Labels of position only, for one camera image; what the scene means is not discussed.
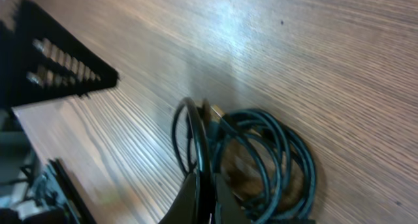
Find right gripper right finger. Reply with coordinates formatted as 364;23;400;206
214;174;251;224

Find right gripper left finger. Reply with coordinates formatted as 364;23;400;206
159;174;197;224

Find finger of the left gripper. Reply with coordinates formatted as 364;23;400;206
1;0;119;108

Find black usb cable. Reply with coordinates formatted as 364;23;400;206
208;108;317;224
171;97;216;224
202;108;317;224

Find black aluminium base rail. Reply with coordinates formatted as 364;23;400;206
1;159;97;224

